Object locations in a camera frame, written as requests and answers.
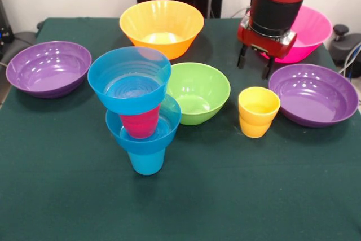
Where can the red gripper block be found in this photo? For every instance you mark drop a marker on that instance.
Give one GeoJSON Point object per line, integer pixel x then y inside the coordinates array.
{"type": "Point", "coordinates": [265, 44]}

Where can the green plastic bowl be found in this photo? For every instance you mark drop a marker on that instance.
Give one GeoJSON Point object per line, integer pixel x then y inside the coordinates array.
{"type": "Point", "coordinates": [206, 83]}

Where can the pink plastic bowl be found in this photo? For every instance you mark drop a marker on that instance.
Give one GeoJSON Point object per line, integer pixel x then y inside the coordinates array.
{"type": "Point", "coordinates": [313, 32]}

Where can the orange plastic bowl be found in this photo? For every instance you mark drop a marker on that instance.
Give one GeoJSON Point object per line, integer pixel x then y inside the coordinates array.
{"type": "Point", "coordinates": [160, 23]}

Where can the red plastic cup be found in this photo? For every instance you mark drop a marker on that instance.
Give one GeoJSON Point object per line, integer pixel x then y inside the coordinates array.
{"type": "Point", "coordinates": [139, 125]}

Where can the small blue plastic bowl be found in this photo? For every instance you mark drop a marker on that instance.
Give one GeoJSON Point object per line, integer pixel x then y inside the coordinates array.
{"type": "Point", "coordinates": [144, 145]}
{"type": "Point", "coordinates": [124, 102]}

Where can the blue plastic cup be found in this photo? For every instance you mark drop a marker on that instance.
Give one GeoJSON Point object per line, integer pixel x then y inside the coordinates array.
{"type": "Point", "coordinates": [146, 164]}

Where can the yellow plastic cup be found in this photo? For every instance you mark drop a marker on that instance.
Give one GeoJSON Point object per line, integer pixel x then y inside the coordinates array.
{"type": "Point", "coordinates": [255, 125]}

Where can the purple plastic bowl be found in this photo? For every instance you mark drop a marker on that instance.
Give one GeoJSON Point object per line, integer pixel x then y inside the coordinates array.
{"type": "Point", "coordinates": [48, 74]}
{"type": "Point", "coordinates": [313, 102]}

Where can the black clamp with knob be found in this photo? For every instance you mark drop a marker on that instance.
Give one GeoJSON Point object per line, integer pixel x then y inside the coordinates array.
{"type": "Point", "coordinates": [345, 44]}

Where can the dark green tablecloth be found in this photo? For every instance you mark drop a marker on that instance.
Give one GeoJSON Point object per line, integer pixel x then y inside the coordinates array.
{"type": "Point", "coordinates": [180, 196]}

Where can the small black table clamp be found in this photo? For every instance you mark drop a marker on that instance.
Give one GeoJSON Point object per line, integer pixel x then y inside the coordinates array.
{"type": "Point", "coordinates": [41, 24]}

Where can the grey rounded base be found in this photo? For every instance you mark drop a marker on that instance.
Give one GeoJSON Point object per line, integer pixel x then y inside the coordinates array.
{"type": "Point", "coordinates": [24, 40]}

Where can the black equipment box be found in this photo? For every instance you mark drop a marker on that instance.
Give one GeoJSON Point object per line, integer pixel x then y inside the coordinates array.
{"type": "Point", "coordinates": [5, 32]}

